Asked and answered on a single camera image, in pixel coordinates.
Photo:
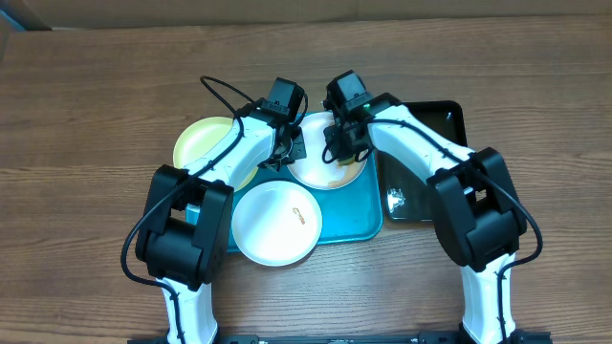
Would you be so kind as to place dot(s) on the green yellow sponge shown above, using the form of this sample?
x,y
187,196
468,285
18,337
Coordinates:
x,y
345,162

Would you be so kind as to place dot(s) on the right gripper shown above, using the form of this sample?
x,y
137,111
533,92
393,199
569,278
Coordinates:
x,y
343,146

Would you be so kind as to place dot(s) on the teal plastic tray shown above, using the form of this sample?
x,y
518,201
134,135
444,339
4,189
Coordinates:
x,y
351,213

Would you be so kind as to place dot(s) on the yellow-green plate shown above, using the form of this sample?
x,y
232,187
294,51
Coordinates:
x,y
216,137

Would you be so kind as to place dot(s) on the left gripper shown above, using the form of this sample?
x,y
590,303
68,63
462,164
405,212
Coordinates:
x,y
299,152

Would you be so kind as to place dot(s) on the black water tray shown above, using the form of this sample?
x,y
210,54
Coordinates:
x,y
404,196

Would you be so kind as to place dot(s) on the white plate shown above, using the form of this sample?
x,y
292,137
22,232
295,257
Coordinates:
x,y
276,223
313,171

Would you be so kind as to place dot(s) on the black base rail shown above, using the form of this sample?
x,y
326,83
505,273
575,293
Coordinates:
x,y
442,337

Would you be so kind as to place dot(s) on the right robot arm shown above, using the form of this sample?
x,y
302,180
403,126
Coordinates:
x,y
473,204

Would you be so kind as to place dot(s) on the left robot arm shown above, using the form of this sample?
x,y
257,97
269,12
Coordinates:
x,y
183,234

